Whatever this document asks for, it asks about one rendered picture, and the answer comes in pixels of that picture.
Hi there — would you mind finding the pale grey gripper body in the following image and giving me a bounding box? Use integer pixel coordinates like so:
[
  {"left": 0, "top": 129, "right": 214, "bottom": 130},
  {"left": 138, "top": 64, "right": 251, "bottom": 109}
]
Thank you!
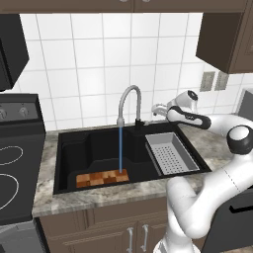
[{"left": 150, "top": 103, "right": 169, "bottom": 119}]

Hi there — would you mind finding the grey curved sink faucet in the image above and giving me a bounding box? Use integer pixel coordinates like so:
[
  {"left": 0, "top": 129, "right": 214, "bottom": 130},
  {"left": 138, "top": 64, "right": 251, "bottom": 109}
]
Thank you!
[{"left": 116, "top": 84, "right": 150, "bottom": 133}]

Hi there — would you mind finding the blue water stream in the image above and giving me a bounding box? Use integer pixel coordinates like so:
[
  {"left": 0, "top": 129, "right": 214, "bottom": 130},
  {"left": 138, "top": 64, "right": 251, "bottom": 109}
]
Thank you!
[{"left": 118, "top": 126, "right": 124, "bottom": 174}]

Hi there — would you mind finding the black kitchen sink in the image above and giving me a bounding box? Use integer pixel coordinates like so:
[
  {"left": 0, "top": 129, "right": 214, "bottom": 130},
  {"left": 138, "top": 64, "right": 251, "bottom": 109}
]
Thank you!
[{"left": 52, "top": 123, "right": 212, "bottom": 197}]

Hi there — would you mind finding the checkered wooden cutting board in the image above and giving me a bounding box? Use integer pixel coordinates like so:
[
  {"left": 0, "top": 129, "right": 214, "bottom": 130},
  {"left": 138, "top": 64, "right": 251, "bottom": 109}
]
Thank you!
[{"left": 75, "top": 168, "right": 130, "bottom": 190}]

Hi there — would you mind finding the grey perforated drainer tray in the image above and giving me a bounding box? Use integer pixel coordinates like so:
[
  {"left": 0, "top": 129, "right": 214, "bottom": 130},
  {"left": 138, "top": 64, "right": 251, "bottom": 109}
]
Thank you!
[{"left": 144, "top": 131, "right": 202, "bottom": 177}]

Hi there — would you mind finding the grey flat appliance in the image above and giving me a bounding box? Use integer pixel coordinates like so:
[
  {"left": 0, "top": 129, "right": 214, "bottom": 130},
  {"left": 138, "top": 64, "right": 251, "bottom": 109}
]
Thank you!
[{"left": 236, "top": 88, "right": 253, "bottom": 122}]

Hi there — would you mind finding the brown false drawer front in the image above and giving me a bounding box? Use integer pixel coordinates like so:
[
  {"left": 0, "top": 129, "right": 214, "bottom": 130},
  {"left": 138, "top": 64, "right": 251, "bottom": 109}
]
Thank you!
[{"left": 39, "top": 197, "right": 169, "bottom": 229}]

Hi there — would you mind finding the dark brown overhead cupboard run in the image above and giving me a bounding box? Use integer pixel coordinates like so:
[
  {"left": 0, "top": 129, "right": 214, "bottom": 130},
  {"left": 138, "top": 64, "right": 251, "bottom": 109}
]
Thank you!
[{"left": 0, "top": 0, "right": 253, "bottom": 15}]

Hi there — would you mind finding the brown narrow cupboard door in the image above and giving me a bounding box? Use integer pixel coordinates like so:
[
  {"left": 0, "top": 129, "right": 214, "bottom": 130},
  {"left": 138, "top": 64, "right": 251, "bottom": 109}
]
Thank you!
[{"left": 135, "top": 216, "right": 170, "bottom": 253}]

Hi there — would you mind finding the black dishwasher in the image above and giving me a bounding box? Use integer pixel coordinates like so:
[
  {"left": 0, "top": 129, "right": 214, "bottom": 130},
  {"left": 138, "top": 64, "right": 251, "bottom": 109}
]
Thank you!
[{"left": 201, "top": 189, "right": 253, "bottom": 253}]

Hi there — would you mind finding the brown wide cupboard door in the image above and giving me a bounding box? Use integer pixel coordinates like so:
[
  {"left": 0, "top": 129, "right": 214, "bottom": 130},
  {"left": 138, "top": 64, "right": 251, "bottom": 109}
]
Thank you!
[{"left": 45, "top": 220, "right": 138, "bottom": 253}]

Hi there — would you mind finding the black electric stove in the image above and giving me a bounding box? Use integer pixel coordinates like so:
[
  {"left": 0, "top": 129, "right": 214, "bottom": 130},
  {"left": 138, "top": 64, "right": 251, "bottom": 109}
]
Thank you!
[{"left": 0, "top": 93, "right": 46, "bottom": 253}]

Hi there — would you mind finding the grey wall outlet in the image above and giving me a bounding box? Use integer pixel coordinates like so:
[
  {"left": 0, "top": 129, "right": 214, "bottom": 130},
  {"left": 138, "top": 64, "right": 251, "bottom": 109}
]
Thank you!
[
  {"left": 199, "top": 70, "right": 216, "bottom": 93},
  {"left": 213, "top": 70, "right": 230, "bottom": 92}
]

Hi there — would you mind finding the dark brown wall cupboard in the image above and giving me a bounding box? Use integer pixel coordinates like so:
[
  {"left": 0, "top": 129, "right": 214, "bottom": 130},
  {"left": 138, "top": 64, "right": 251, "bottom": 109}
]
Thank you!
[{"left": 195, "top": 11, "right": 253, "bottom": 75}]

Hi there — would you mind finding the silver cupboard handle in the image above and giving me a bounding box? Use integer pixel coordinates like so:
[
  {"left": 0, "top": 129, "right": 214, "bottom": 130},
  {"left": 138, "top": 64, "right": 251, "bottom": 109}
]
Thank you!
[
  {"left": 140, "top": 223, "right": 150, "bottom": 253},
  {"left": 126, "top": 226, "right": 135, "bottom": 253}
]

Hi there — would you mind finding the black dishwasher handle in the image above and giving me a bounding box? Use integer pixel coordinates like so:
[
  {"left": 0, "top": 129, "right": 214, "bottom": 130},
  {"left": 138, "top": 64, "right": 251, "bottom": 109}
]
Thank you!
[{"left": 228, "top": 204, "right": 253, "bottom": 214}]

